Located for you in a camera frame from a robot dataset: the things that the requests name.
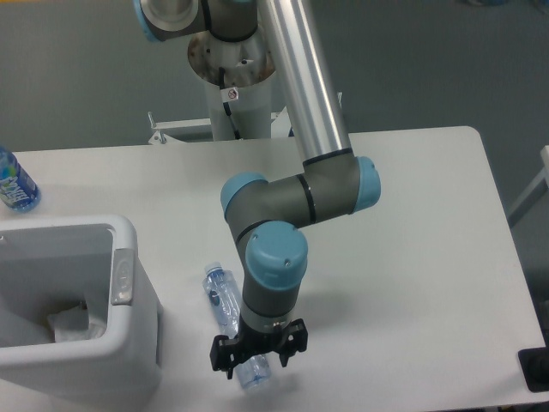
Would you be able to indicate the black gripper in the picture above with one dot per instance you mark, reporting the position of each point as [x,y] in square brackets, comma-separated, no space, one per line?
[227,353]

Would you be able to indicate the crushed clear plastic bottle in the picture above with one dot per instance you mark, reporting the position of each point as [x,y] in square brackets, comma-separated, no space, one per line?
[225,298]

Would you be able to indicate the white paper wrapper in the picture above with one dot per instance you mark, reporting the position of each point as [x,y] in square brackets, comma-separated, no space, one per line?
[78,323]

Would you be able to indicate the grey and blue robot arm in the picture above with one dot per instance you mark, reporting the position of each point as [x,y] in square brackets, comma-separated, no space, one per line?
[266,216]

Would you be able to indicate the white plastic trash can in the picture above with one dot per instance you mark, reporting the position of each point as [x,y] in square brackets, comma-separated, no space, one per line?
[53,264]

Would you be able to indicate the blue labelled water bottle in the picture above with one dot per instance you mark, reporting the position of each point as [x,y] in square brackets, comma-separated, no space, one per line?
[19,192]

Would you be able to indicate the white pedestal base frame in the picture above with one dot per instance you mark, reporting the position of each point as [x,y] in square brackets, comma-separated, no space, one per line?
[201,129]

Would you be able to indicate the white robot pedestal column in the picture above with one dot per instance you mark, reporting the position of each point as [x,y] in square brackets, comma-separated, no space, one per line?
[231,94]

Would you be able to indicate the white frame at right edge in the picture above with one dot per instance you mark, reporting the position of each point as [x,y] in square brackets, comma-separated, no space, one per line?
[533,192]

